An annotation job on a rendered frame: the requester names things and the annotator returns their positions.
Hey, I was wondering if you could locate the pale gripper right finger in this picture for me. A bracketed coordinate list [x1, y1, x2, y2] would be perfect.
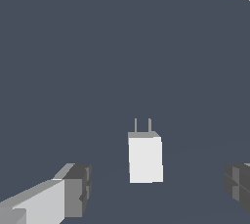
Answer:
[223, 162, 250, 215]

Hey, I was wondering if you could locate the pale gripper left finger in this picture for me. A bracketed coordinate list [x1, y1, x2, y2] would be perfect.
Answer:
[0, 162, 93, 224]

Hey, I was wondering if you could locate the white two-prong charger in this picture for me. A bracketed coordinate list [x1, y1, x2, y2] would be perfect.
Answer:
[127, 117, 164, 185]

